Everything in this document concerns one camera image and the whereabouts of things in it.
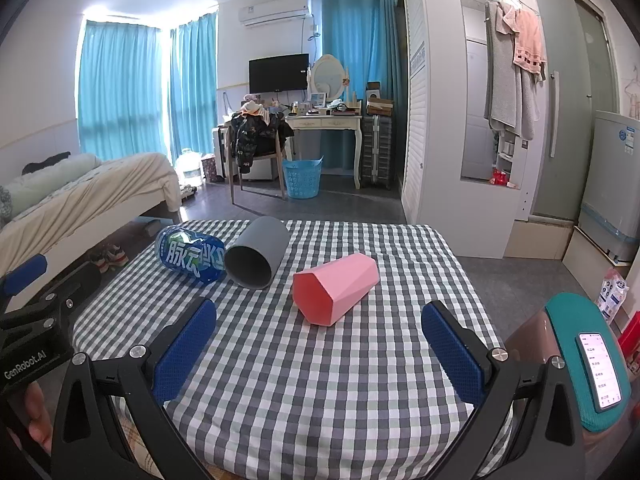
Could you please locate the grey checked tablecloth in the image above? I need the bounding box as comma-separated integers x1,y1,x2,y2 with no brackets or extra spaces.
70,219,516,480

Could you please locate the pink faceted cup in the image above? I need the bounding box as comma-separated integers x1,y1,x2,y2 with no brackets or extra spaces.
292,253,379,326

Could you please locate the white louvred wardrobe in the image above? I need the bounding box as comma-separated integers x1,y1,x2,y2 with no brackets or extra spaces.
399,0,536,233

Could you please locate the bed with beige blanket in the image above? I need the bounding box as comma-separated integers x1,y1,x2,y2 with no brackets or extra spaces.
0,152,181,283

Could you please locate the clear water jug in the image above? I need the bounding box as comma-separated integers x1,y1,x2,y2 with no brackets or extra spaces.
179,148,203,187

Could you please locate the white dressing table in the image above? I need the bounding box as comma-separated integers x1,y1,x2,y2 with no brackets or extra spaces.
285,107,363,191

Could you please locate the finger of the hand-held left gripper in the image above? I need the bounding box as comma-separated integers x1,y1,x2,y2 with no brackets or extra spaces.
0,254,48,311
30,261,104,320

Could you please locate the brown cardboard box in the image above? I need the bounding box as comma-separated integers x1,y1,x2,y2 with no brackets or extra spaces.
366,81,395,117

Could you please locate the frosted glass door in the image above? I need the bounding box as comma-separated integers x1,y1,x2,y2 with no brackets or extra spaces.
522,0,621,222

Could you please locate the white air conditioner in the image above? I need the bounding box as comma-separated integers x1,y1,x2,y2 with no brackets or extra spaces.
238,0,314,28

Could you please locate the pale green pillow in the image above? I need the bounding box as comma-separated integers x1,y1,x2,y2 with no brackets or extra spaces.
0,154,101,217

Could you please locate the white printed packet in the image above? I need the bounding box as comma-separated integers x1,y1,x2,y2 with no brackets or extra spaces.
597,267,630,322

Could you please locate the teal padded phone holder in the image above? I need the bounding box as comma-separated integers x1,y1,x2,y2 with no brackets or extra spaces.
544,292,632,434

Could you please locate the oval white vanity mirror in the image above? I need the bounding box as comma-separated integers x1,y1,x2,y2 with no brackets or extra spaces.
306,54,351,107

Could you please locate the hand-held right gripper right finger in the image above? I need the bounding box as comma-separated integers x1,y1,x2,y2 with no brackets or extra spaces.
420,300,587,480

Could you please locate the smartphone with lit screen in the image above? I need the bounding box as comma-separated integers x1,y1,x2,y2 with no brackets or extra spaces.
575,331,624,412

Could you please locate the pair of shoes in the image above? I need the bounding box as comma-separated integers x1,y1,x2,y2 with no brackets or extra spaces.
90,244,129,274

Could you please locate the grey cup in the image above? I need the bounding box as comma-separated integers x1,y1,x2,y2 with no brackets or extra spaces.
223,216,291,291

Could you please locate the blue plastic bottle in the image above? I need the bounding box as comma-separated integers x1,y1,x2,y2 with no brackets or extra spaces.
154,226,228,288

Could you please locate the pink hanging towel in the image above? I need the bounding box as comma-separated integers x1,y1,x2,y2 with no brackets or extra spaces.
512,7,547,82

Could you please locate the blue curtain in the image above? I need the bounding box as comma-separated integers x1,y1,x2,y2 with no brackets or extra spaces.
320,0,401,186
169,10,219,166
77,19,166,163

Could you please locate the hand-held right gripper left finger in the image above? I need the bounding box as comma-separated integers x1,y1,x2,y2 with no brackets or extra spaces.
50,296,221,480

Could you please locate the black television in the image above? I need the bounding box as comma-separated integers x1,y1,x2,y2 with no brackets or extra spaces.
249,53,310,94

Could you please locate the person's left hand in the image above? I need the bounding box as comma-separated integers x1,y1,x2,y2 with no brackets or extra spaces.
25,379,57,456

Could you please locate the blue plastic laundry basket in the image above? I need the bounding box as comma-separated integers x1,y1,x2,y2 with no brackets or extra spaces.
282,156,324,199

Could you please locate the pile of light clothes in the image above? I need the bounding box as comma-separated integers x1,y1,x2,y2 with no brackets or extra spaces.
237,94,281,126

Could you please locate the dark jacket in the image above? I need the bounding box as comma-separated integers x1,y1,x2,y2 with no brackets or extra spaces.
230,110,296,175

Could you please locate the wooden chair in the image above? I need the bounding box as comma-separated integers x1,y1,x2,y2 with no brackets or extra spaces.
227,122,294,206

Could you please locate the red box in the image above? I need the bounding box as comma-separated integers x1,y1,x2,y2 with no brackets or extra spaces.
617,310,640,377

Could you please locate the patterned gift bag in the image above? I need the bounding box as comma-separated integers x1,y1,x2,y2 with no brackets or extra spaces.
201,154,224,183

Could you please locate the grey hanging towel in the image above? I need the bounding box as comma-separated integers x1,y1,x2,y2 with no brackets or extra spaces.
484,0,537,139

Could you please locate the dark cloth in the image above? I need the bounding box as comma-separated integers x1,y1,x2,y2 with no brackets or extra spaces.
22,151,71,173

